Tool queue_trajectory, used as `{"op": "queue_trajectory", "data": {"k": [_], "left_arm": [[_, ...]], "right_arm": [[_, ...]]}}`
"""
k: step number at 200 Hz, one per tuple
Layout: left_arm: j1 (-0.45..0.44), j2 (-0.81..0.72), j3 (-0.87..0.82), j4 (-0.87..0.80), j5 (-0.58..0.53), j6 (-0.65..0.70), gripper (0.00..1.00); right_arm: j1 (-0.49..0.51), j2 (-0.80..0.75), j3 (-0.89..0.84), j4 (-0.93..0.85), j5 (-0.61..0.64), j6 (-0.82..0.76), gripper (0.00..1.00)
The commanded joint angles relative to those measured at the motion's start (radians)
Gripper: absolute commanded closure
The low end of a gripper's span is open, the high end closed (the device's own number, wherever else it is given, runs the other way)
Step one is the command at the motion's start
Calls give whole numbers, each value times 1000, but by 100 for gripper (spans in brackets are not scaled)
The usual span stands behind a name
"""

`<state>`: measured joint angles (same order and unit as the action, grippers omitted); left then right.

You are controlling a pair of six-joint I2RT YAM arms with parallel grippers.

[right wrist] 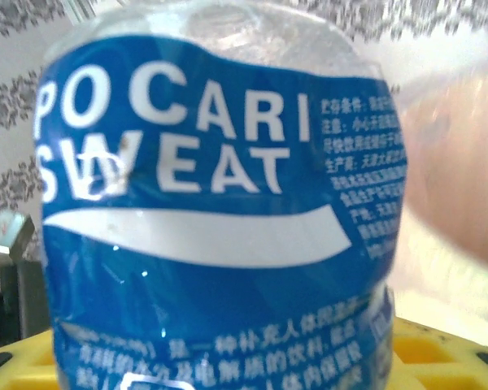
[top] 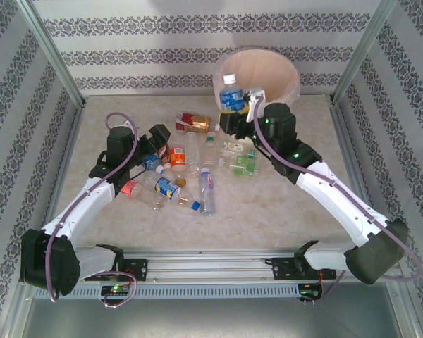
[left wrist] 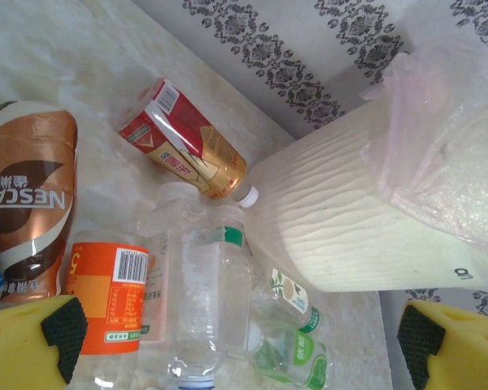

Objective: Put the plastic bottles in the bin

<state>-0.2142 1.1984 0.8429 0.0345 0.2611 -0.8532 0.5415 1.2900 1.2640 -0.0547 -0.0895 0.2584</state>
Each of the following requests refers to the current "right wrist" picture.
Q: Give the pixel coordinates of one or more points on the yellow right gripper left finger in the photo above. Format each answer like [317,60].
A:
[20,367]

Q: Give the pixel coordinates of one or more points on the blue Pocari Sweat bottle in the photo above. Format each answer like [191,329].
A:
[211,243]

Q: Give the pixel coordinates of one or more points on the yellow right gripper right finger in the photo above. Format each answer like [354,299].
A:
[443,357]

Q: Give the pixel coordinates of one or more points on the white bin with plastic liner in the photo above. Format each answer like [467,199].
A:
[439,53]

